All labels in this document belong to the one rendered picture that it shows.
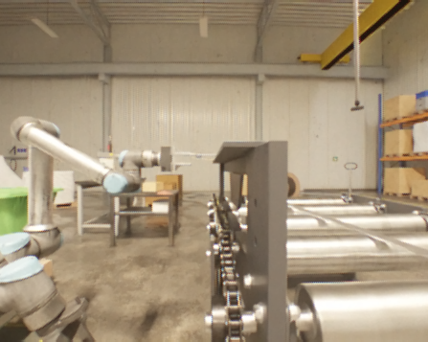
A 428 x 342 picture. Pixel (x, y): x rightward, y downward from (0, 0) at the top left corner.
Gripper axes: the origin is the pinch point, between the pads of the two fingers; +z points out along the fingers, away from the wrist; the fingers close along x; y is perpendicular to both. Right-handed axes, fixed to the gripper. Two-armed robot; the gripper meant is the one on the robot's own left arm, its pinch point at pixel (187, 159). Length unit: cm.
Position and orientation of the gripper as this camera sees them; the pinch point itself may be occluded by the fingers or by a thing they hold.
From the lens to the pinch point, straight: 114.2
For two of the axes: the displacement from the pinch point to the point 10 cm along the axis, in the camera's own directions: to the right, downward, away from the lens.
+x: 0.0, -10.0, -0.1
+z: 10.0, 0.0, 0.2
